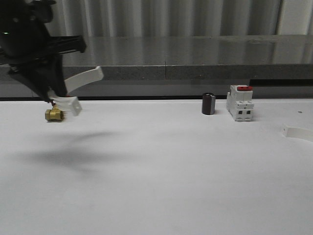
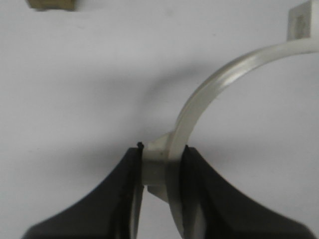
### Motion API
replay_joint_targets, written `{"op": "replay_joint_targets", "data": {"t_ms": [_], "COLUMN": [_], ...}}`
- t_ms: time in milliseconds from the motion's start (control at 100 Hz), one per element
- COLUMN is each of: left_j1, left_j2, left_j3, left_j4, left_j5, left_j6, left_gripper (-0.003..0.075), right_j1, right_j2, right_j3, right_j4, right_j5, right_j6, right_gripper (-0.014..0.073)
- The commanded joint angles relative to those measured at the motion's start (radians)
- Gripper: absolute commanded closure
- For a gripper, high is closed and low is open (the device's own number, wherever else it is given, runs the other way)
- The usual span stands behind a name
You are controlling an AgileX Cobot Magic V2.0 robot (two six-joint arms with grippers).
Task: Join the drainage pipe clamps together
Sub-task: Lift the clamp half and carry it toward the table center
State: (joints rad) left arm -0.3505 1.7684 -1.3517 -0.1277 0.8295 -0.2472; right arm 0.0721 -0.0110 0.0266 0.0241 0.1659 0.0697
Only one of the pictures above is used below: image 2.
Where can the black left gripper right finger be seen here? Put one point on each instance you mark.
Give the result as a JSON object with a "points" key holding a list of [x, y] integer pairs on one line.
{"points": [[214, 209]]}

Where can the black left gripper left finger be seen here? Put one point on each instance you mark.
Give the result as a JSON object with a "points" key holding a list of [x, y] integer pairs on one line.
{"points": [[110, 211]]}

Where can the white half pipe clamp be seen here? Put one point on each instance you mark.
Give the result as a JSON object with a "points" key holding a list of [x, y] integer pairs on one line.
{"points": [[162, 157]]}

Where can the brass valve red handwheel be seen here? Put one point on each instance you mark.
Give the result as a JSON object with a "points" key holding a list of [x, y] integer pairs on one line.
{"points": [[52, 4]]}

